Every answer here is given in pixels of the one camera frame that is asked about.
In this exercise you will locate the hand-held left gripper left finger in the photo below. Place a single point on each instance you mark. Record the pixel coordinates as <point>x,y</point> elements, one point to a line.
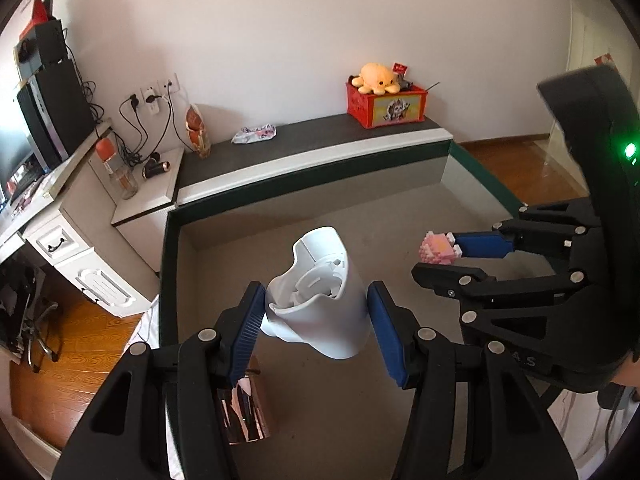
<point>247,330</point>

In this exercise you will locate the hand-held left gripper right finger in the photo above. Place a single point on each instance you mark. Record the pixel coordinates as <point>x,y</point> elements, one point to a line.
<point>387,330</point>

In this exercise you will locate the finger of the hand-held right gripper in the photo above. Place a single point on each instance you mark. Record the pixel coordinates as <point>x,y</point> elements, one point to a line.
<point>450,277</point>
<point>482,246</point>

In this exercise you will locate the pink block toy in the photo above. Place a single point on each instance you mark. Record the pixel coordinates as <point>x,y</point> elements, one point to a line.
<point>435,249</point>

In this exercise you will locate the white plastic holder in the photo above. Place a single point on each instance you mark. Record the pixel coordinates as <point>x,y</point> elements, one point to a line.
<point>340,320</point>

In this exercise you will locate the pink box with green rim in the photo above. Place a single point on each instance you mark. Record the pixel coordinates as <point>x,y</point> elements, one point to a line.
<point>350,410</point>

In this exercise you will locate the rose gold metal cylinder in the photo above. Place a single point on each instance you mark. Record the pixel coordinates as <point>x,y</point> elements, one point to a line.
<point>250,410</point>

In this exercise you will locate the white desk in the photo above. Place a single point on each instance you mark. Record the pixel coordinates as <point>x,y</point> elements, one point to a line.
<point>95,280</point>

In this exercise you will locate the red plastic crate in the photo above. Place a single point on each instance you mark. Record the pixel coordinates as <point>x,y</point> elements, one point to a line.
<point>390,110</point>

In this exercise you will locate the white striped bedsheet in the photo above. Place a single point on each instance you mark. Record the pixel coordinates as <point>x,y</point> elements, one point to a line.
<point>575,420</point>

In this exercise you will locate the white nightstand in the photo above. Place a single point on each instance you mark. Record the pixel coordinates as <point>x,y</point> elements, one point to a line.
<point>150,195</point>

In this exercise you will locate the black and copper cylinder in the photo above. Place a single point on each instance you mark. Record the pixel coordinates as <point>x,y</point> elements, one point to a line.
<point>157,168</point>

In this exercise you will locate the dark-topped window ledge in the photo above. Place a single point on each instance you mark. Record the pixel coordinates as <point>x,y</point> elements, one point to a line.
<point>310,140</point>

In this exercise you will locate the crumpled plastic packet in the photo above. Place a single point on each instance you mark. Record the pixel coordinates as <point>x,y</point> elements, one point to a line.
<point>255,133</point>

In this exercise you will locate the clear bottle with orange cap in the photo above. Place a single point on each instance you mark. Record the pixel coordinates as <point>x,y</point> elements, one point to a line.
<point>120,180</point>

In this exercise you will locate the orange octopus plush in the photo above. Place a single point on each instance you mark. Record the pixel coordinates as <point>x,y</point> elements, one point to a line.
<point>375,77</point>

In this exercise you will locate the snack bag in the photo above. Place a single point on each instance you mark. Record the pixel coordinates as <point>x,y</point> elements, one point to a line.
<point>197,130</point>

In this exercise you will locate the white door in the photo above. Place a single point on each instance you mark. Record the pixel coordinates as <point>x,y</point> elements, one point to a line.
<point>585,35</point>

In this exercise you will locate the black office chair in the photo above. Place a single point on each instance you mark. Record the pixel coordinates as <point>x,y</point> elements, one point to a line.
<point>20,300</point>

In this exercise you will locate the black computer monitor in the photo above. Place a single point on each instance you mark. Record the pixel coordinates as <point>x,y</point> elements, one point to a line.
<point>15,160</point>

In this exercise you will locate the black computer tower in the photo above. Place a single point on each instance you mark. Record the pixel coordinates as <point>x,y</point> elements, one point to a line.
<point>55,110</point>

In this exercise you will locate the black box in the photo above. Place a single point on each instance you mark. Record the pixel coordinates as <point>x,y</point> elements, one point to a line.
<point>47,42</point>

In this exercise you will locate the red carton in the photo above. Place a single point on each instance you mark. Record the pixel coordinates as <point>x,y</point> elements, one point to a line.
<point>40,10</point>

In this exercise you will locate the white wall socket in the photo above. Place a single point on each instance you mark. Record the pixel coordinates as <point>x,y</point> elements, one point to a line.
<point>149,97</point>
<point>169,84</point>

